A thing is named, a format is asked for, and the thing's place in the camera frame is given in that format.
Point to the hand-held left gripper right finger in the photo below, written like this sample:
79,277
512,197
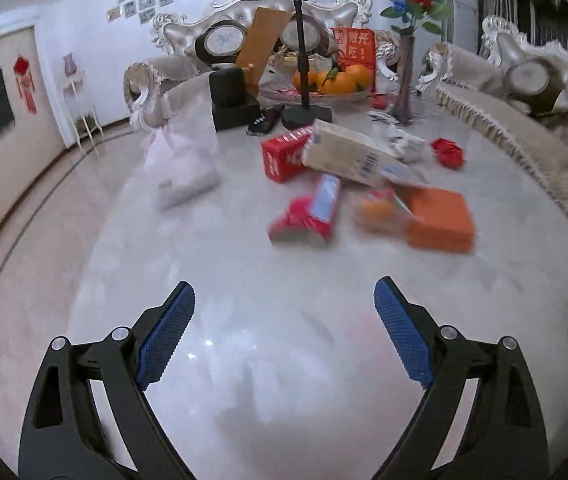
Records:
403,340

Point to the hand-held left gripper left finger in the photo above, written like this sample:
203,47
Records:
164,340

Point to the ornate cream coffee table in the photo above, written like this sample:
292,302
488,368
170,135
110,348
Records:
264,310

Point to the orange box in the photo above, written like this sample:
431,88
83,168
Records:
441,220

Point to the orange snack in clear bag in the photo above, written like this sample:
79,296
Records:
381,210

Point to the red box with blue label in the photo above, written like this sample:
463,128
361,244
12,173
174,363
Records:
309,215

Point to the clear plastic bag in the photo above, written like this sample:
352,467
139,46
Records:
184,170

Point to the long beige carton box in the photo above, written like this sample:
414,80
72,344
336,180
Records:
358,155

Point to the crumpled red packet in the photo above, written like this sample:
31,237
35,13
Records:
448,152

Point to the crumpled white wrapper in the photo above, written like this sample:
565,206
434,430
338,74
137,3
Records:
406,144

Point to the ornate beige fringed sofa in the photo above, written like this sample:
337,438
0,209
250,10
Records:
493,110

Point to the red box with white print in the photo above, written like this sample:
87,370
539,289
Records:
284,157

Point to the flat black box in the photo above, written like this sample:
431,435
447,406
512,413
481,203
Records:
236,115

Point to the black remote control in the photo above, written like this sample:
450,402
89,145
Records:
264,120

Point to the dark vase with artificial flowers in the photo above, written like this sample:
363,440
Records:
406,85

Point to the white side stand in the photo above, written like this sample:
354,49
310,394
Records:
81,95

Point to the black cube box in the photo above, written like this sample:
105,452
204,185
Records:
226,87

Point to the orange fruit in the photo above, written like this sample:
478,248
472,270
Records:
339,84
359,75
306,80

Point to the glass fruit bowl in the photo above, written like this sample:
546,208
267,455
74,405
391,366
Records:
279,92

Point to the purple vase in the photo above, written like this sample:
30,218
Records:
69,64

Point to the black phone stand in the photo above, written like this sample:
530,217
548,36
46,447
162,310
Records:
303,60

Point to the red gift box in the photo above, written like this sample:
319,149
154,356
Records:
356,45

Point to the white standing air conditioner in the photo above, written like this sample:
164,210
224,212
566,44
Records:
458,10

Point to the ornate cream two-seat sofa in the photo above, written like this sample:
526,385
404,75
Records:
184,35

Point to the yellow paper envelope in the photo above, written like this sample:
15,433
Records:
264,45

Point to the red knot wall ornament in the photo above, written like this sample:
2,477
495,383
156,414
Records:
25,82

